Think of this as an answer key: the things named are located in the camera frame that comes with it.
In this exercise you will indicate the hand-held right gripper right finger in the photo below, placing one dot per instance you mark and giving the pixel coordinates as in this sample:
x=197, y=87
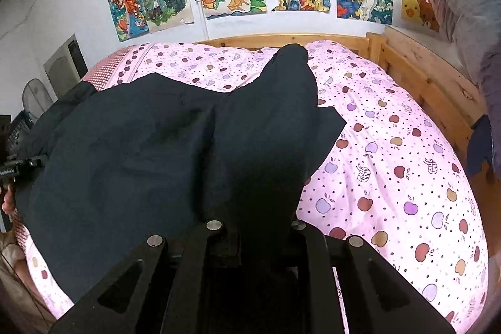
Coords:
x=309, y=248

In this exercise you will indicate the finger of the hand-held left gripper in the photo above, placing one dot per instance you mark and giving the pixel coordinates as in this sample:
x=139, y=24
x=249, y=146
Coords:
x=33, y=163

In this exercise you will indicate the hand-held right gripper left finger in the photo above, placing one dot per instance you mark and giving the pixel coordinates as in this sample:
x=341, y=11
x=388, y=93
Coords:
x=219, y=240

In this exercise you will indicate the black jacket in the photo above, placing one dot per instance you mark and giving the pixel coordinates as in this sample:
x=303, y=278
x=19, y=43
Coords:
x=137, y=162

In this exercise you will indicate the person's left hand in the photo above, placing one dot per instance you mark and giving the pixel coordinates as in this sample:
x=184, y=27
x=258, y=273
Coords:
x=7, y=203

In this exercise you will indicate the white electric fan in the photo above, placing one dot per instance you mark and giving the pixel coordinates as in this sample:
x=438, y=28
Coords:
x=37, y=99

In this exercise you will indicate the white box appliance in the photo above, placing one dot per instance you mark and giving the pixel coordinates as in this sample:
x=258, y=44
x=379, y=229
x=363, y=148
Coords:
x=62, y=66

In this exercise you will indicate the person's beige clothing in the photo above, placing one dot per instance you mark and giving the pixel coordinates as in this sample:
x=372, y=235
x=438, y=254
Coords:
x=15, y=287

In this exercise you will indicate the pink apple-print bedsheet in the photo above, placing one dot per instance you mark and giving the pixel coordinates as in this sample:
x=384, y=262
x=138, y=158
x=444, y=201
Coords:
x=391, y=162

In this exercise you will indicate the orange girl on blue drawing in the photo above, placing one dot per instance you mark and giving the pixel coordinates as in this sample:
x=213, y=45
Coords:
x=125, y=9

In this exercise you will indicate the dark blue cloth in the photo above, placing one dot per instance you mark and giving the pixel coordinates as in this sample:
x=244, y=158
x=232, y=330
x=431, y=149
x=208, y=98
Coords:
x=481, y=146

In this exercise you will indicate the grey hanging cloth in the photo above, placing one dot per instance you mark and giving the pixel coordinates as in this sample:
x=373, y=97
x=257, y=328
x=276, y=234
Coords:
x=465, y=13

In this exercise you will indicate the wooden bed frame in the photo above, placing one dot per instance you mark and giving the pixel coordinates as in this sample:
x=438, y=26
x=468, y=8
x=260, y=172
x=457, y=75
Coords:
x=422, y=72

